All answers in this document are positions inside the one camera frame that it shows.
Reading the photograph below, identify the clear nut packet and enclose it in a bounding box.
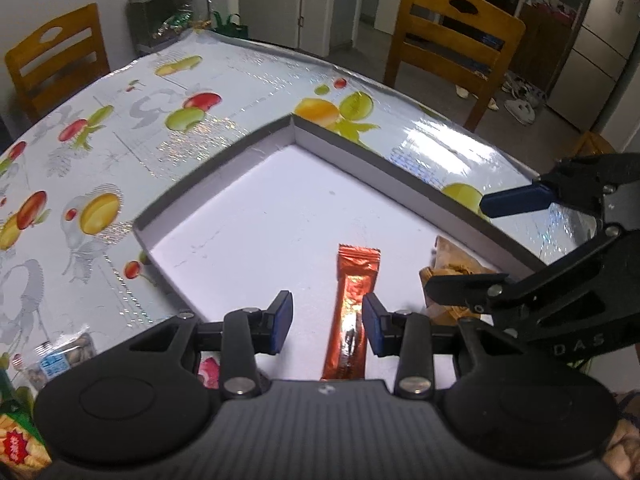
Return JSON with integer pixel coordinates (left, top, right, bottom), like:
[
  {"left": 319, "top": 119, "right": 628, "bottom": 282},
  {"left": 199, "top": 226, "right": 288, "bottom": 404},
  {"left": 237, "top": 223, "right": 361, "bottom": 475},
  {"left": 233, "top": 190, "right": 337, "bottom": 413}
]
[{"left": 20, "top": 332, "right": 98, "bottom": 393}]

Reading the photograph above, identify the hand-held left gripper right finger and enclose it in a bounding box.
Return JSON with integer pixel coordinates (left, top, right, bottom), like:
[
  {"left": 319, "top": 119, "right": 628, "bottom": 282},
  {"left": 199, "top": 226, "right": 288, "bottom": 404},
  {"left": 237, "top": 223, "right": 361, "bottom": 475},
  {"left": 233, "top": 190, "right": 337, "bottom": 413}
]
[{"left": 361, "top": 291, "right": 511, "bottom": 402}]

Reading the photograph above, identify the white slipper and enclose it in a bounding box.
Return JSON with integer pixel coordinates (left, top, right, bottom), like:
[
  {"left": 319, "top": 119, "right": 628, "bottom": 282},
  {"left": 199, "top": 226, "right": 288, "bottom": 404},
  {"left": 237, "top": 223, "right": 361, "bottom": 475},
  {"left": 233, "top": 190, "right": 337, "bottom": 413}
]
[{"left": 504, "top": 98, "right": 537, "bottom": 126}]

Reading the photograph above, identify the green chips bag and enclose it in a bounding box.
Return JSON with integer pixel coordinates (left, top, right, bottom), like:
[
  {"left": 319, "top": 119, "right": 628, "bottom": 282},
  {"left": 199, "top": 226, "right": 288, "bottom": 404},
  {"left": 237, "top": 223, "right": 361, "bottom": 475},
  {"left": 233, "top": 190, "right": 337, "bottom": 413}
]
[{"left": 0, "top": 370, "right": 53, "bottom": 478}]

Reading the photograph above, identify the dark wooden cabinet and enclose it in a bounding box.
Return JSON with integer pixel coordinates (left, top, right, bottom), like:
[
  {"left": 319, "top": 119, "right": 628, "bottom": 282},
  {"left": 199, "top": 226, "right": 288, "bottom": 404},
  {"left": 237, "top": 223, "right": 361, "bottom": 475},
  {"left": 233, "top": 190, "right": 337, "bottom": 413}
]
[{"left": 510, "top": 2, "right": 576, "bottom": 96}]

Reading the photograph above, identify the orange foil snack stick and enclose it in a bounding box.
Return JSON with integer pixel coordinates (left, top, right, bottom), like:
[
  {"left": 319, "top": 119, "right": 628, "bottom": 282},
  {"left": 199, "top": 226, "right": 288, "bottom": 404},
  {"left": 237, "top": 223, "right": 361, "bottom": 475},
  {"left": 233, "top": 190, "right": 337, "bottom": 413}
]
[{"left": 320, "top": 243, "right": 382, "bottom": 381}]

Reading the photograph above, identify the fruit print tablecloth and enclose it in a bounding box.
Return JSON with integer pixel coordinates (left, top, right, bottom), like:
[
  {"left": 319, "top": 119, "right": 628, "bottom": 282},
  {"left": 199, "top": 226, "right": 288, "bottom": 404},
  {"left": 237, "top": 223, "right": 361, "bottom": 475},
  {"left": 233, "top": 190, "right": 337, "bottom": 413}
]
[{"left": 0, "top": 27, "right": 608, "bottom": 411}]

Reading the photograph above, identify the pile of wrapped candies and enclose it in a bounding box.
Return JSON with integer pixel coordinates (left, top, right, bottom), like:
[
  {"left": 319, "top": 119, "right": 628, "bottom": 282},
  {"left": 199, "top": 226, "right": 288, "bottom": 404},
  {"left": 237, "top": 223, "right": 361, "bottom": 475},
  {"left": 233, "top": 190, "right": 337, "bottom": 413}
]
[{"left": 150, "top": 12, "right": 197, "bottom": 41}]

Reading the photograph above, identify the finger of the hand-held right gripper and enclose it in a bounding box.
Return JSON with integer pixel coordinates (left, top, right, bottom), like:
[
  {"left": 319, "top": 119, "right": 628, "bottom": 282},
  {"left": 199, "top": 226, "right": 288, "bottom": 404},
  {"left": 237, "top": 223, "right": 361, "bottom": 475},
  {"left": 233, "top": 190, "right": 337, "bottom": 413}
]
[
  {"left": 479, "top": 152, "right": 640, "bottom": 239},
  {"left": 424, "top": 229, "right": 640, "bottom": 332}
]

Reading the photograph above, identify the white cardboard box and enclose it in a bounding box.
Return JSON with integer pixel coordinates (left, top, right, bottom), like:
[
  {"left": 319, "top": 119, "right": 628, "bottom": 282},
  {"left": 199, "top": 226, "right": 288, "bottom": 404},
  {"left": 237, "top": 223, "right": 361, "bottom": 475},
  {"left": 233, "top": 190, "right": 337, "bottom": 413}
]
[{"left": 132, "top": 114, "right": 551, "bottom": 382}]

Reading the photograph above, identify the brown snack packet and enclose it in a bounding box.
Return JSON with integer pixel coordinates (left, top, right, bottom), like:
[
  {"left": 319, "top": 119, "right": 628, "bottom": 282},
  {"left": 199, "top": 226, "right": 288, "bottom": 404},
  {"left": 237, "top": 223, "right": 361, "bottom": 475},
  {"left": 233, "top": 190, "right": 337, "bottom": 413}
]
[{"left": 419, "top": 235, "right": 506, "bottom": 328}]

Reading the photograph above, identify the silver refrigerator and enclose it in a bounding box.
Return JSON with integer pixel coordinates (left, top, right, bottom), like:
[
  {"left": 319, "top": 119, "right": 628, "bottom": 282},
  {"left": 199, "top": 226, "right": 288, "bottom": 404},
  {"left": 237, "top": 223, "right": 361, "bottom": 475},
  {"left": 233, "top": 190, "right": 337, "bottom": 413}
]
[{"left": 545, "top": 0, "right": 640, "bottom": 133}]

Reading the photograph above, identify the metal wire rack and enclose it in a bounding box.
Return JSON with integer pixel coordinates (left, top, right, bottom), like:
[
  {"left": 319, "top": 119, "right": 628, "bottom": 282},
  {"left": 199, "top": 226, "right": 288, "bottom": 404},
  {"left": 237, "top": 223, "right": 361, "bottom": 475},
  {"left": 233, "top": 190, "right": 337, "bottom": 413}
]
[{"left": 126, "top": 0, "right": 210, "bottom": 56}]

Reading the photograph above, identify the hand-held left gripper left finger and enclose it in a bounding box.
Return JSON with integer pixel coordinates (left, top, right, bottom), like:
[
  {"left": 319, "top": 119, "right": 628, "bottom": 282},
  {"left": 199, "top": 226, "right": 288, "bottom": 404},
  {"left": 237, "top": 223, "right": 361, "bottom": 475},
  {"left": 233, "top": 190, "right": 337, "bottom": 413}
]
[{"left": 127, "top": 290, "right": 294, "bottom": 402}]

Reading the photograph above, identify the pink snack packet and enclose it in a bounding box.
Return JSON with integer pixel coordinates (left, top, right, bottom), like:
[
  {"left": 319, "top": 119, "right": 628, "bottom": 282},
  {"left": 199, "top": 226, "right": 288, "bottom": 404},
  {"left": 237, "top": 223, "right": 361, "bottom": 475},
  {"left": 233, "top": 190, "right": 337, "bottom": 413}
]
[{"left": 197, "top": 355, "right": 222, "bottom": 390}]

